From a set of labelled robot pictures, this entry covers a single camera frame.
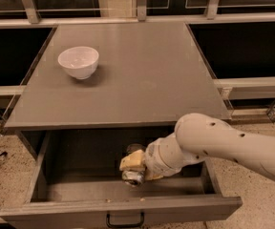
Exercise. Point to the white ceramic bowl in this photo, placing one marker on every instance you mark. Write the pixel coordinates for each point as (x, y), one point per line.
(79, 62)

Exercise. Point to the metal railing frame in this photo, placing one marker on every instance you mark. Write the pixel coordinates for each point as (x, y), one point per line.
(104, 14)

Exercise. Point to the open grey top drawer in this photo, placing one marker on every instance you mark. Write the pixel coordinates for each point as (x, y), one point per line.
(76, 183)

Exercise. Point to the black drawer handle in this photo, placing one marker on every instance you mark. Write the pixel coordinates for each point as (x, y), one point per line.
(124, 223)

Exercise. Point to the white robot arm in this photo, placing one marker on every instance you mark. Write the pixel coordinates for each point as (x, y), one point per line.
(196, 137)

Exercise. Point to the crushed 7up can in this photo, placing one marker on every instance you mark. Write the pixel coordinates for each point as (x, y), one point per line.
(133, 178)

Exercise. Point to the grey cabinet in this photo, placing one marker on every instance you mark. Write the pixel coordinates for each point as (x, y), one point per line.
(148, 76)

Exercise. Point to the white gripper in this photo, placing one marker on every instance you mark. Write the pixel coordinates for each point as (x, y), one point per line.
(153, 162)

